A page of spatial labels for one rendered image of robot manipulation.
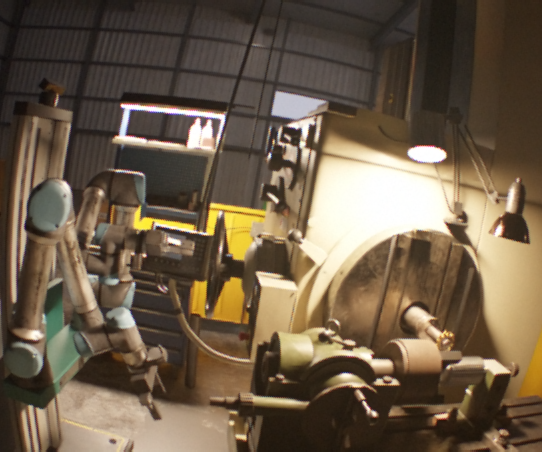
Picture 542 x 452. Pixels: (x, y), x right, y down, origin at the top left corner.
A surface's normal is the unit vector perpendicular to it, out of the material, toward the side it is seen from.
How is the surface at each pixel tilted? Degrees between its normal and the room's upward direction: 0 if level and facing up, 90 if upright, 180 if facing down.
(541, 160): 90
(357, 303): 90
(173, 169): 90
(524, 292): 90
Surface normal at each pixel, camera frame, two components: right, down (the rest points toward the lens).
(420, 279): 0.17, 0.18
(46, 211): 0.47, 0.09
